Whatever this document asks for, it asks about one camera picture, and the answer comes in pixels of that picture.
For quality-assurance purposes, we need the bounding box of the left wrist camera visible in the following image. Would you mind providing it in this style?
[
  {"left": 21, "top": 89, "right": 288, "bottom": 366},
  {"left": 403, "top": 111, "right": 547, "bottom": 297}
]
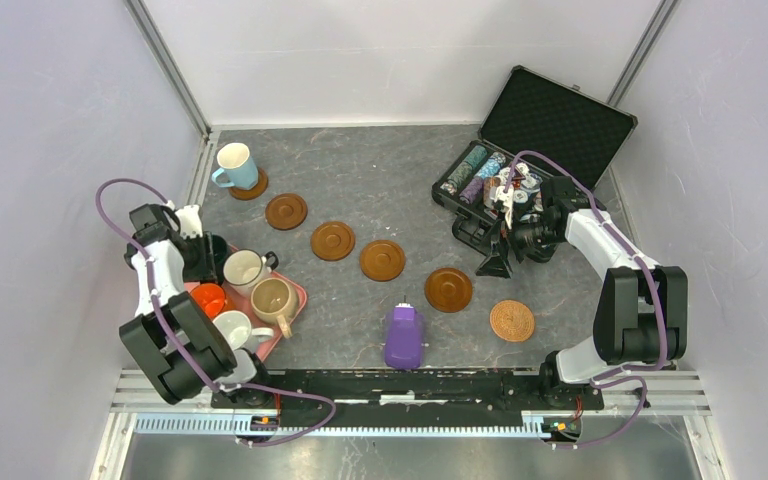
[{"left": 175, "top": 204, "right": 204, "bottom": 239}]

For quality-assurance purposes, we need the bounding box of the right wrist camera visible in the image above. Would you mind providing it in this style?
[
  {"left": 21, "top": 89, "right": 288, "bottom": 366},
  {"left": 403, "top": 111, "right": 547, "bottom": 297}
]
[{"left": 490, "top": 185, "right": 516, "bottom": 228}]

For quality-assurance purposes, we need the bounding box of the orange mug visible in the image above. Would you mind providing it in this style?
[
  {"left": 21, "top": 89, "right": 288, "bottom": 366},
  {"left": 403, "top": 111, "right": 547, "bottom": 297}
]
[{"left": 190, "top": 283, "right": 236, "bottom": 320}]

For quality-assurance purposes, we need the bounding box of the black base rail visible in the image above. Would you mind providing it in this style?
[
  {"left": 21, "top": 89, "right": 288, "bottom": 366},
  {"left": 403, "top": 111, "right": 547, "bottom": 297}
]
[{"left": 211, "top": 368, "right": 605, "bottom": 428}]

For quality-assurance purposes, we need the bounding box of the light blue mug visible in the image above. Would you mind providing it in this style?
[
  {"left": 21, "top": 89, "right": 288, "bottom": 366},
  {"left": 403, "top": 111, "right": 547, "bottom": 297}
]
[{"left": 211, "top": 142, "right": 259, "bottom": 190}]

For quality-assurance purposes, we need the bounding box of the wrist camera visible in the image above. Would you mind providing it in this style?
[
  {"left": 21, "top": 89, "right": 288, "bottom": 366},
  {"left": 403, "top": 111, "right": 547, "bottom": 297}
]
[
  {"left": 175, "top": 204, "right": 204, "bottom": 239},
  {"left": 490, "top": 185, "right": 516, "bottom": 228}
]

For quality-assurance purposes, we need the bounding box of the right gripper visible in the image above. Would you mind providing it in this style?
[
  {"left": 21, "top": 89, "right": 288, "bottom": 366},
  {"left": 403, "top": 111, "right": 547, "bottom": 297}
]
[{"left": 475, "top": 208, "right": 563, "bottom": 279}]

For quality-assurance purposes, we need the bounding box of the brown wooden coaster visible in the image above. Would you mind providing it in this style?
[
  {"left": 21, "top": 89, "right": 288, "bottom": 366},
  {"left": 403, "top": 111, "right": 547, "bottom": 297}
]
[
  {"left": 228, "top": 168, "right": 269, "bottom": 201},
  {"left": 310, "top": 221, "right": 356, "bottom": 261},
  {"left": 424, "top": 267, "right": 473, "bottom": 313},
  {"left": 359, "top": 240, "right": 406, "bottom": 282},
  {"left": 265, "top": 193, "right": 308, "bottom": 231}
]

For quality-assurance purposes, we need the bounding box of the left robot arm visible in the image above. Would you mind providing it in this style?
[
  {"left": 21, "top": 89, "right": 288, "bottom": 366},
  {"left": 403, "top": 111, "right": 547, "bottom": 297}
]
[{"left": 119, "top": 204, "right": 274, "bottom": 408}]

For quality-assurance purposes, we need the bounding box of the purple plastic box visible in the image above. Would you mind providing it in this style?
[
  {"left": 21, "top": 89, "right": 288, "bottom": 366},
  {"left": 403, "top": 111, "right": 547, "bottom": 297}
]
[{"left": 384, "top": 302, "right": 424, "bottom": 370}]

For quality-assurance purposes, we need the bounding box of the dark green mug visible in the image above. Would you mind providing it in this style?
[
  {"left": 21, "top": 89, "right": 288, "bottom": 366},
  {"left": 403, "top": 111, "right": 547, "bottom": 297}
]
[{"left": 211, "top": 234, "right": 231, "bottom": 274}]

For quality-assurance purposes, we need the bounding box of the woven rattan coaster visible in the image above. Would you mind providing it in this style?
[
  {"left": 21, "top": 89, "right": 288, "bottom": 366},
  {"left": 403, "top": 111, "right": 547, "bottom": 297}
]
[{"left": 489, "top": 300, "right": 536, "bottom": 343}]

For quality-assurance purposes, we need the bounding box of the white mug dark handle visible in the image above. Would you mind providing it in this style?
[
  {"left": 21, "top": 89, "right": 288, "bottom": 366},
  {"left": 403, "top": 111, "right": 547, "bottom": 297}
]
[{"left": 223, "top": 249, "right": 280, "bottom": 297}]

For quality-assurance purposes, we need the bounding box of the beige mug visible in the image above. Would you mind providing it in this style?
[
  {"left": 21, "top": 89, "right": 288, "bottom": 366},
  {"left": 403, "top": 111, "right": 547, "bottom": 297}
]
[{"left": 250, "top": 277, "right": 300, "bottom": 338}]

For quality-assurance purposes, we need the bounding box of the black poker chip case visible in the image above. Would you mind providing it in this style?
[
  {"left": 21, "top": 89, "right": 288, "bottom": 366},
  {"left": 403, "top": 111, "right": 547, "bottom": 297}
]
[{"left": 431, "top": 66, "right": 638, "bottom": 254}]

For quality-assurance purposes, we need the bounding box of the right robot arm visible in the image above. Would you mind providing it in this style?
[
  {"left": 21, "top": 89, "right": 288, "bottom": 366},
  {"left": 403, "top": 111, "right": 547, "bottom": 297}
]
[{"left": 478, "top": 176, "right": 689, "bottom": 408}]

